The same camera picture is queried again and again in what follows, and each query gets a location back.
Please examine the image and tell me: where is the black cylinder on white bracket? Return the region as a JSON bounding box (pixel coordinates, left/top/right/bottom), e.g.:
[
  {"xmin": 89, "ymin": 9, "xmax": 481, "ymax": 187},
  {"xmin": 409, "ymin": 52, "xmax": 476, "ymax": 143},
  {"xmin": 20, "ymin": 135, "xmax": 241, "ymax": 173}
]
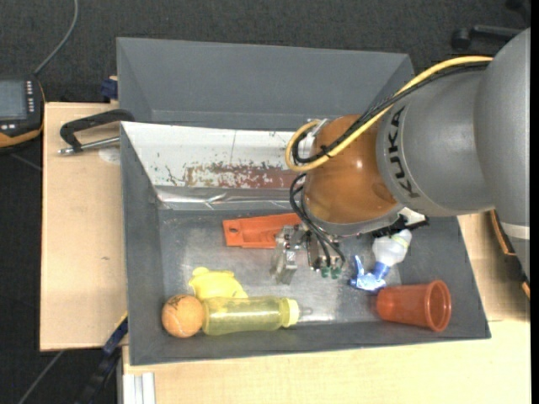
[{"xmin": 370, "ymin": 208, "xmax": 430, "ymax": 239}]

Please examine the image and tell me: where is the orange tennis ball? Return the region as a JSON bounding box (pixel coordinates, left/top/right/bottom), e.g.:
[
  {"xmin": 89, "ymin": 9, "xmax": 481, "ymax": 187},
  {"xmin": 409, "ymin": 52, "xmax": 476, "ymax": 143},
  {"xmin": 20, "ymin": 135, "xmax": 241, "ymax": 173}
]
[{"xmin": 161, "ymin": 294, "xmax": 206, "ymax": 338}]

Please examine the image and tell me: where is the orange plastic cup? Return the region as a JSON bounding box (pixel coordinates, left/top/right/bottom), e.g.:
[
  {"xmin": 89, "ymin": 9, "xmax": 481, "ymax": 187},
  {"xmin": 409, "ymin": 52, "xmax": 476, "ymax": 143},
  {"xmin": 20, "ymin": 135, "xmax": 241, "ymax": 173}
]
[{"xmin": 376, "ymin": 279, "xmax": 452, "ymax": 333}]

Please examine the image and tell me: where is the white spray bottle blue nozzle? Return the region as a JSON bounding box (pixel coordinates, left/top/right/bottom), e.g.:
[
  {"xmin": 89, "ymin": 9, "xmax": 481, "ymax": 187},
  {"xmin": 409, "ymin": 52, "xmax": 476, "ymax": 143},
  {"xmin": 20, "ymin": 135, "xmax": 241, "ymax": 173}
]
[{"xmin": 348, "ymin": 228, "xmax": 413, "ymax": 292}]

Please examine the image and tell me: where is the yellow clear baby bottle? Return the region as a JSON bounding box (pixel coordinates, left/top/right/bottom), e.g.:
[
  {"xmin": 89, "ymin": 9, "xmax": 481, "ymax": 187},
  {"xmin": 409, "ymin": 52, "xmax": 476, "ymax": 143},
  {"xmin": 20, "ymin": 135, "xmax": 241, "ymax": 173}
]
[{"xmin": 201, "ymin": 295, "xmax": 315, "ymax": 336}]

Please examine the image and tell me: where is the grey metal bin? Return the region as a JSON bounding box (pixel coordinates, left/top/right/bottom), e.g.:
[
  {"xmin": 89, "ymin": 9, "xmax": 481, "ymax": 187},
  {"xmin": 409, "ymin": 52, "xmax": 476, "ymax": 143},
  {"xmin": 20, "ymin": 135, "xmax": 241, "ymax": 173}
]
[{"xmin": 115, "ymin": 36, "xmax": 493, "ymax": 366}]

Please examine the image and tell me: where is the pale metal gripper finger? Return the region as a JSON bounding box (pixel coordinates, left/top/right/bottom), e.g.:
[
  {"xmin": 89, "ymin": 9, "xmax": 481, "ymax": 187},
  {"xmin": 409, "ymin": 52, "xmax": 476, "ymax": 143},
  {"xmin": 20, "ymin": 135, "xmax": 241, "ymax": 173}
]
[
  {"xmin": 280, "ymin": 250, "xmax": 301, "ymax": 286},
  {"xmin": 269, "ymin": 245, "xmax": 288, "ymax": 284}
]

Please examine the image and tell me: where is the yellow toy duck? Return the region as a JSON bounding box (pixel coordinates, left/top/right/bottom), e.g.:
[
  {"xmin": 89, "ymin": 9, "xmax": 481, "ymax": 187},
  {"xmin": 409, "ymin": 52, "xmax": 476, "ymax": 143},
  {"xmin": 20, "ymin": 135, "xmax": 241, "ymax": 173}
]
[{"xmin": 188, "ymin": 266, "xmax": 249, "ymax": 302}]

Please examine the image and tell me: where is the red-brown flat block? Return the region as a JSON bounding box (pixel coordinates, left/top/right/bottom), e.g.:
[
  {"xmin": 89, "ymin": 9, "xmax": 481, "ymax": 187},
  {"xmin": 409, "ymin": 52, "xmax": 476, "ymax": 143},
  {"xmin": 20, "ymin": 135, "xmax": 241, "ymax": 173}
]
[{"xmin": 221, "ymin": 213, "xmax": 302, "ymax": 250}]

